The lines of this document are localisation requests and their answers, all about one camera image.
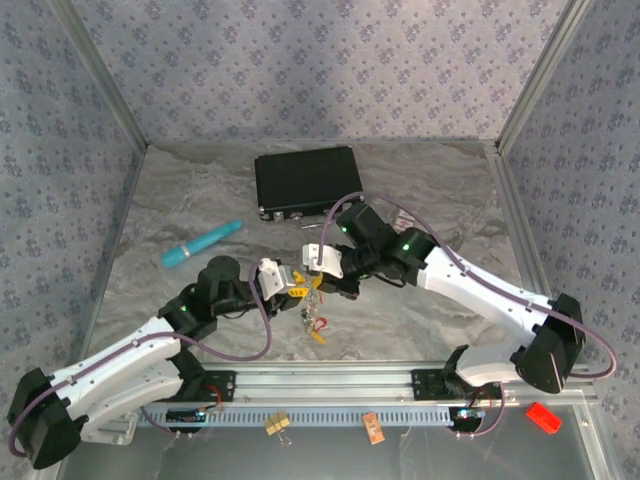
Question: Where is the key ring with coloured tags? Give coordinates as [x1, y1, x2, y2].
[299, 289, 324, 329]

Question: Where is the teal cylinder with pale band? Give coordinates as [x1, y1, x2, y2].
[160, 220, 244, 269]

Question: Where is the small circuit board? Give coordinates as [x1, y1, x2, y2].
[448, 406, 487, 434]
[166, 407, 209, 434]

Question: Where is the gold binder clip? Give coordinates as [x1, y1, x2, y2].
[263, 409, 294, 447]

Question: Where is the orange paper tag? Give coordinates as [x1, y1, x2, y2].
[362, 412, 386, 445]

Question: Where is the red plastic block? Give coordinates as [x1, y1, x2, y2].
[524, 401, 564, 435]

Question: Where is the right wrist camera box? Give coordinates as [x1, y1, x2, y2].
[301, 243, 346, 280]

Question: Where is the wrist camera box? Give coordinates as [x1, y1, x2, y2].
[301, 243, 346, 280]
[256, 257, 297, 302]

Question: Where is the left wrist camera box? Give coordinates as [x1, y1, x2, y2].
[256, 257, 297, 302]

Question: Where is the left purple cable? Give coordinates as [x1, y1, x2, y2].
[8, 259, 275, 459]

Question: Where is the purple cable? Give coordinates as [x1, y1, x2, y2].
[318, 191, 619, 440]
[8, 259, 275, 459]

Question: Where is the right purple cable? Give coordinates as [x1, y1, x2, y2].
[318, 191, 619, 440]

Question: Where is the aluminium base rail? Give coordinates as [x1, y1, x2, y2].
[99, 362, 599, 406]

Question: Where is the black case with metal handle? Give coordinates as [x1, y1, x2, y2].
[253, 145, 366, 229]

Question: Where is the thin red wire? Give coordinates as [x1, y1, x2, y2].
[469, 387, 494, 412]
[202, 383, 225, 412]

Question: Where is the slotted grey cable duct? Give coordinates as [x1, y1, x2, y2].
[134, 404, 457, 429]

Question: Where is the aluminium side rail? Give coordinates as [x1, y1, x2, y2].
[484, 142, 571, 364]
[77, 142, 150, 351]

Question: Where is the aluminium frame post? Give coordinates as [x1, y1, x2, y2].
[494, 0, 596, 154]
[49, 0, 151, 150]

